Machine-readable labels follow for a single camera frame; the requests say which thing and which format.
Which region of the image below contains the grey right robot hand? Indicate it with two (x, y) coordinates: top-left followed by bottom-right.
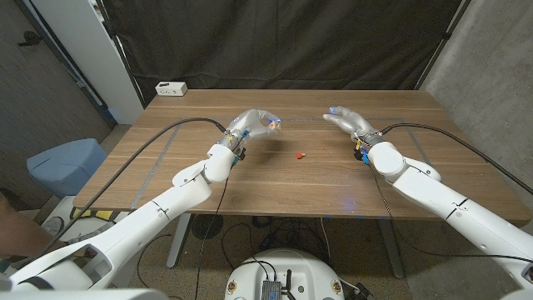
(322, 105), (383, 145)

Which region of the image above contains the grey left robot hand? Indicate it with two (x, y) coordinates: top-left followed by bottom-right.
(227, 108), (282, 146)

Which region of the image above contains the black backdrop cloth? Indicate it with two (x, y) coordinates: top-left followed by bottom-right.
(102, 0), (474, 105)

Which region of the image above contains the white power strip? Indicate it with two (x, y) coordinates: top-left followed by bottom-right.
(154, 81), (188, 98)

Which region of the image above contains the wooden table panel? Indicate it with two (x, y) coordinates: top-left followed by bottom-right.
(129, 117), (434, 209)

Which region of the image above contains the black backdrop stand pole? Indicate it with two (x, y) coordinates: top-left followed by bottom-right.
(94, 0), (147, 109)
(414, 0), (474, 91)

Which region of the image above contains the white table leg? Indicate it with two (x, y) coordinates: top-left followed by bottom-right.
(376, 218), (406, 279)
(166, 212), (192, 270)

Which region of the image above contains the white robot torso base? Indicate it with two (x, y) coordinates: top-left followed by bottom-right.
(224, 248), (346, 300)

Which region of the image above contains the grey electronics module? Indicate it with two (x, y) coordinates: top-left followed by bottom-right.
(261, 279), (283, 300)

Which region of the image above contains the yellow black hazard strip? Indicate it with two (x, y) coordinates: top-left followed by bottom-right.
(68, 207), (130, 222)

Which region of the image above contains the blue padded bin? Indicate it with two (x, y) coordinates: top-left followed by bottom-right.
(26, 137), (108, 199)

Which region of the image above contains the white sneaker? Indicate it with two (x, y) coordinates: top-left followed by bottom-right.
(41, 215), (66, 238)

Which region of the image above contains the person's bare leg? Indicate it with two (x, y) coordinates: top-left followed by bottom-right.
(0, 191), (70, 259)

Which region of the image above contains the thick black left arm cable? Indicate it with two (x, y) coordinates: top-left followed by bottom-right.
(24, 117), (228, 268)

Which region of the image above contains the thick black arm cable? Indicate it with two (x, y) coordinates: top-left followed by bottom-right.
(24, 117), (228, 268)
(379, 122), (533, 196)

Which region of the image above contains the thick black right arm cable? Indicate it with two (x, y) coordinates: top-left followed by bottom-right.
(379, 122), (533, 196)

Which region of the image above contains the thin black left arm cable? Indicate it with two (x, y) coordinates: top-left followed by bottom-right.
(193, 157), (242, 300)

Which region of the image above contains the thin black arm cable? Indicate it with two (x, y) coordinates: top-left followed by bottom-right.
(364, 160), (533, 264)
(193, 157), (242, 300)

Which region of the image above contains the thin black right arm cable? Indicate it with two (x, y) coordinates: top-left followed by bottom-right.
(364, 160), (533, 264)

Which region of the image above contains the black door handle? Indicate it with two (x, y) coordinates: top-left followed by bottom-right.
(17, 30), (42, 47)

